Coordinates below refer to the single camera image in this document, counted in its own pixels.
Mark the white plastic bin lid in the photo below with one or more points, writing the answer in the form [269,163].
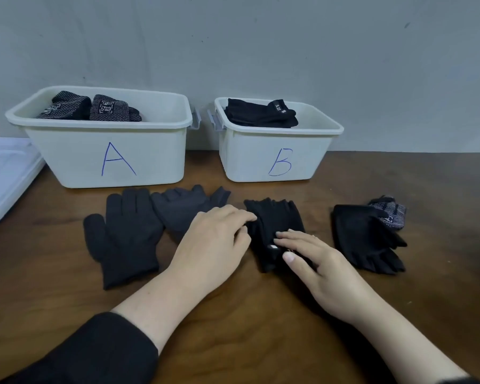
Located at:
[12,211]
[6,171]

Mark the person's left fingers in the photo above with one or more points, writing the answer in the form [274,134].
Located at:
[240,219]

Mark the large white plastic bin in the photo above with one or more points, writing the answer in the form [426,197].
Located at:
[104,155]

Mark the dark grey glove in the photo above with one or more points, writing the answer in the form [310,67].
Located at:
[180,209]

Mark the person's right forearm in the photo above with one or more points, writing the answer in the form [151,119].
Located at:
[404,351]

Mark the black full-finger knit glove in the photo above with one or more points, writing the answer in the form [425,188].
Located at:
[126,239]

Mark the black fingerless glove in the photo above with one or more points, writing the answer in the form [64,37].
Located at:
[278,217]

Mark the person's right thumb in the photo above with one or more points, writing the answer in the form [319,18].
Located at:
[298,267]

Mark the person's left hand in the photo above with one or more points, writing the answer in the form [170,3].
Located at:
[208,247]

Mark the person's left forearm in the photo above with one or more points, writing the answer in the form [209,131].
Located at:
[116,339]

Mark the person's right hand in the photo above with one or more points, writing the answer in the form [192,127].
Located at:
[332,279]

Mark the dotted patterned knit glove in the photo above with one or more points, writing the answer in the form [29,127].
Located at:
[66,103]
[112,108]

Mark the black white dotted glove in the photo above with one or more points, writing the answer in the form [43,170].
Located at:
[394,213]

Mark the black fleece glove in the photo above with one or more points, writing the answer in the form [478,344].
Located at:
[364,235]

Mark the small white plastic bin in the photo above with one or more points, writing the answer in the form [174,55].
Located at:
[276,159]

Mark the black glove with white label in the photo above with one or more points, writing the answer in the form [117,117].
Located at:
[256,113]

